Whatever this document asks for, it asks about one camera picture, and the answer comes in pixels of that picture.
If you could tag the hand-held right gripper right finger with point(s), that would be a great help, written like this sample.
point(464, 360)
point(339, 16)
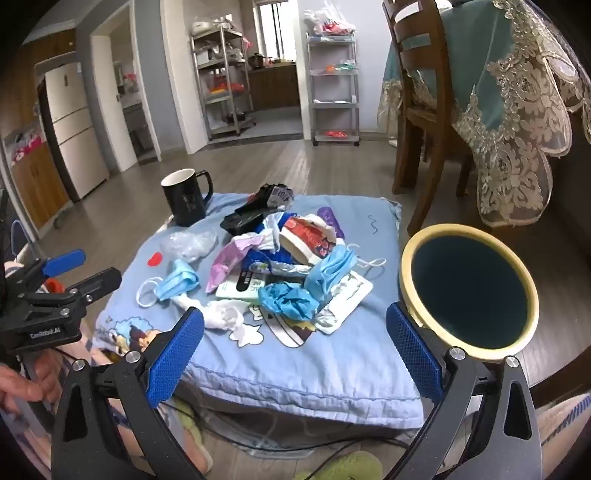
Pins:
point(415, 355)

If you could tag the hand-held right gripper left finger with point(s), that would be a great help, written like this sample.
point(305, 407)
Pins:
point(178, 355)

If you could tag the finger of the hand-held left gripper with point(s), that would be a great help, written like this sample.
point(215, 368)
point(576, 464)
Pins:
point(99, 281)
point(64, 261)

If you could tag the white tissue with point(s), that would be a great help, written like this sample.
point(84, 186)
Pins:
point(221, 316)

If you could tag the blue face mask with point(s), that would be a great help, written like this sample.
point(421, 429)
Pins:
point(330, 272)
point(180, 279)

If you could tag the blue bin with yellow rim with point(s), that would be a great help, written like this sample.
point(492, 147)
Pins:
point(466, 286)

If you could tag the white plastic packaging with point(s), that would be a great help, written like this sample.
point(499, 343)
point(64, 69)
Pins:
point(346, 295)

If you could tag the clear plastic bag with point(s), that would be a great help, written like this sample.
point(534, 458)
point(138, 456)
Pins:
point(189, 244)

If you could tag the pink plastic wrapper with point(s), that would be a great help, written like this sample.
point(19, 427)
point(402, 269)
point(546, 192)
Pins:
point(231, 263)

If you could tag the blue glove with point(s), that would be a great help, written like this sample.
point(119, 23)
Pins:
point(286, 300)

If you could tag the blue and silver foil packet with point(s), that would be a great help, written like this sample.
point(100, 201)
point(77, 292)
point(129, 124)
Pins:
point(281, 267)

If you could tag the black plastic wrapper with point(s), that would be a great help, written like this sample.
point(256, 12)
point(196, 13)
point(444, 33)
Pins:
point(249, 217)

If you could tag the red floral paper bag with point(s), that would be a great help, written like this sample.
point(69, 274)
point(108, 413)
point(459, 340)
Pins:
point(307, 237)

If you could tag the person's left hand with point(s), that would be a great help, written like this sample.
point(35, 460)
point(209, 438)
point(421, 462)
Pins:
point(23, 385)

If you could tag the blue printed cushion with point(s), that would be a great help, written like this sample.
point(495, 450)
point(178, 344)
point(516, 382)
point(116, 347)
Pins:
point(286, 360)

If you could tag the black mug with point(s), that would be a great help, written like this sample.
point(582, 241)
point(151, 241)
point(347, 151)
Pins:
point(187, 198)

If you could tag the white refrigerator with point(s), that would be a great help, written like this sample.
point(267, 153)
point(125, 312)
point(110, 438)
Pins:
point(74, 129)

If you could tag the green slipper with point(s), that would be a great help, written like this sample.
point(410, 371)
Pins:
point(341, 466)

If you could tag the dark wooden dining chair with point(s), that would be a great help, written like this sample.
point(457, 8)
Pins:
point(438, 124)

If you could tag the metal shelf rack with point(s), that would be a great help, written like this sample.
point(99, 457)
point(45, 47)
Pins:
point(225, 62)

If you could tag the table with lace cloth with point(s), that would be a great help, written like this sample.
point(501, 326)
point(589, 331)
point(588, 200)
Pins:
point(508, 115)

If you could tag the wooden kitchen cabinet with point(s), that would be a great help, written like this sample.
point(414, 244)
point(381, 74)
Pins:
point(274, 87)

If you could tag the grey trolley rack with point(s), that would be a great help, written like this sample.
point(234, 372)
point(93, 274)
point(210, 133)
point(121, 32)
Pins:
point(333, 104)

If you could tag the dark cooking pot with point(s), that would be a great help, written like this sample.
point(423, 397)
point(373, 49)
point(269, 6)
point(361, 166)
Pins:
point(255, 61)

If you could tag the white plastic bag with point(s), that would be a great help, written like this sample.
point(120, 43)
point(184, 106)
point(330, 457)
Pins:
point(330, 21)

